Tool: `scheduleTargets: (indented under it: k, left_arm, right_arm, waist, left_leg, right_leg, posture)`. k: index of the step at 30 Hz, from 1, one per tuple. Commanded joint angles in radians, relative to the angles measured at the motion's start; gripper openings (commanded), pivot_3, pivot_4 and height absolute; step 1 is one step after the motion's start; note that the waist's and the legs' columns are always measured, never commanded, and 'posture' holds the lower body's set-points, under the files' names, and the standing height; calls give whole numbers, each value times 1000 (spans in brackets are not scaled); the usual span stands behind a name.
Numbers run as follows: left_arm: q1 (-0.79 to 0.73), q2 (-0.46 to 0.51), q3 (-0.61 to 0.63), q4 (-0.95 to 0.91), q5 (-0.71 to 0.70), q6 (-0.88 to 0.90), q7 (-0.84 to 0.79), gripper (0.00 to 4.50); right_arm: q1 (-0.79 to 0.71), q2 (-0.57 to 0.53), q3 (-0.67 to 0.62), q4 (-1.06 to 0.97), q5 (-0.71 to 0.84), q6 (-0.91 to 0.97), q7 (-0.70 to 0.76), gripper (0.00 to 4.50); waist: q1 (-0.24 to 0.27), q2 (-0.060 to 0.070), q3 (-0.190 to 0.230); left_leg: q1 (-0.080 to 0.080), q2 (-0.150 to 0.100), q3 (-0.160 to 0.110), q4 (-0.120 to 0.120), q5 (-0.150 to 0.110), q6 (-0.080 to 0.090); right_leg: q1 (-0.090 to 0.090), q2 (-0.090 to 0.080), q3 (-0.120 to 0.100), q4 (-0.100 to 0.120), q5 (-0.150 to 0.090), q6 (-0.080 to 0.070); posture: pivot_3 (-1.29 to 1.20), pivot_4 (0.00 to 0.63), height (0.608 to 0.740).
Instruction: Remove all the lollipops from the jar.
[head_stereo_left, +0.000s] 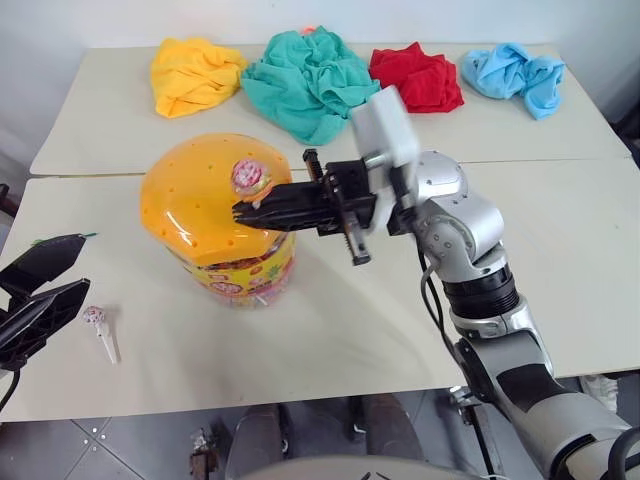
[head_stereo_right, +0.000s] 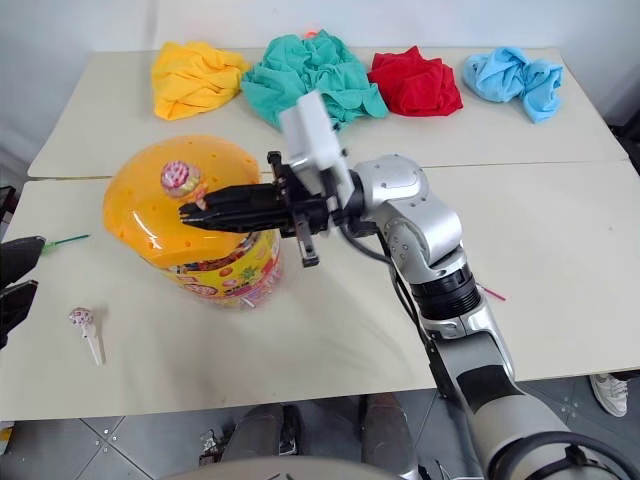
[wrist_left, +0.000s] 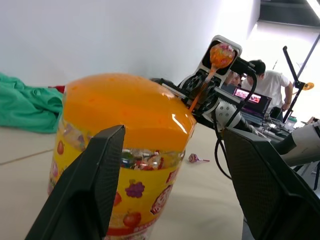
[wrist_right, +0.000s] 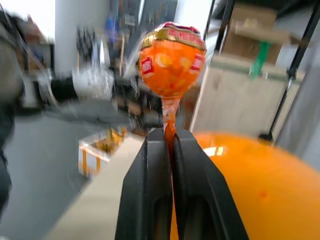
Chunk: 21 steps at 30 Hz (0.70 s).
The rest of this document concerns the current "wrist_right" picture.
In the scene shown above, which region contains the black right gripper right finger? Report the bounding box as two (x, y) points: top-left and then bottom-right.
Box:
(171, 129), (250, 240)

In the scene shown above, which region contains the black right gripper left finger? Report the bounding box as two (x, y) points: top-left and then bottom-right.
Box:
(114, 128), (174, 240)

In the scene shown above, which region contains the orange lollipop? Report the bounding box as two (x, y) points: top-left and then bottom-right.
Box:
(137, 21), (208, 176)

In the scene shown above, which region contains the white and orange box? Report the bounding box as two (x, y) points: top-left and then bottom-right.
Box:
(77, 126), (128, 180)

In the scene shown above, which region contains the orange plastic plate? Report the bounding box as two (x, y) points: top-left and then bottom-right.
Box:
(169, 130), (320, 240)

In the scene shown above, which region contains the light wooden crate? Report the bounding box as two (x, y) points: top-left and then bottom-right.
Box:
(189, 53), (306, 144)

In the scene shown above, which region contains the green plastic object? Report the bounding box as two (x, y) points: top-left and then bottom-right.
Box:
(248, 40), (273, 80)

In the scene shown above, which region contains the brown cardboard box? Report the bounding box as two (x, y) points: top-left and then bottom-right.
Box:
(221, 3), (312, 66)

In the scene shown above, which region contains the black tripod stand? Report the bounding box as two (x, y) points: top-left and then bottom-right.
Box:
(258, 0), (320, 141)

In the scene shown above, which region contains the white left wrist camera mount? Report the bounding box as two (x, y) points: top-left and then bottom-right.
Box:
(71, 68), (115, 101)

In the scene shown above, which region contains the black metal frame pole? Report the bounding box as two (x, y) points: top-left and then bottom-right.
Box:
(202, 0), (236, 56)

